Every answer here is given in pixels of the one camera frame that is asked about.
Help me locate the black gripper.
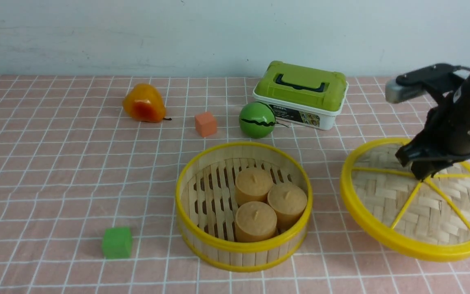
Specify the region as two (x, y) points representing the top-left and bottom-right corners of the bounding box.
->
(396, 82), (470, 181)

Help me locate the yellow woven steamer lid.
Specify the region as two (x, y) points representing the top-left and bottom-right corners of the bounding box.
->
(340, 138), (470, 262)

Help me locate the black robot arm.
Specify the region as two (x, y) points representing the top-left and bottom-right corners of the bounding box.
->
(385, 63), (470, 181)

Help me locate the yellow bamboo steamer basket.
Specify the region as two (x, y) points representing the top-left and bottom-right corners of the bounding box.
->
(175, 141), (313, 272)

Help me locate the tan steamed bun right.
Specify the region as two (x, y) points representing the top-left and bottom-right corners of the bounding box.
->
(267, 182), (308, 231)

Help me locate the tan steamed bun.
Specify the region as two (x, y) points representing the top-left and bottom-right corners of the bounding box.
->
(235, 167), (274, 206)
(267, 182), (308, 231)
(235, 201), (277, 243)

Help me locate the green lidded white storage box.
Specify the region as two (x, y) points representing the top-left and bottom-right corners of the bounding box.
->
(253, 61), (349, 131)

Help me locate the tan steamed bun back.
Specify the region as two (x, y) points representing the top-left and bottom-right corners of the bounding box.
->
(235, 167), (274, 206)

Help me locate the green toy watermelon ball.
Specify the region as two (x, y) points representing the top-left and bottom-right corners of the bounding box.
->
(239, 102), (277, 139)

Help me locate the tan steamed bun front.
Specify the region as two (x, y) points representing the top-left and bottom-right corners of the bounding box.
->
(235, 201), (277, 243)

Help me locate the orange foam cube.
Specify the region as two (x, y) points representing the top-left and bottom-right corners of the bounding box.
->
(195, 111), (217, 138)

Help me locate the orange yellow toy pear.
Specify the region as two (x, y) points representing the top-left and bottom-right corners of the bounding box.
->
(122, 83), (172, 123)

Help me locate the green foam cube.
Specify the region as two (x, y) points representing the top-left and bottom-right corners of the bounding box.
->
(101, 227), (133, 259)

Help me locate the pink checkered tablecloth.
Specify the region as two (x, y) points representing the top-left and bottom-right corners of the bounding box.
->
(0, 75), (470, 294)

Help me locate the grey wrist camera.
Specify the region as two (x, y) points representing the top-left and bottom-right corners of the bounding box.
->
(385, 63), (470, 104)

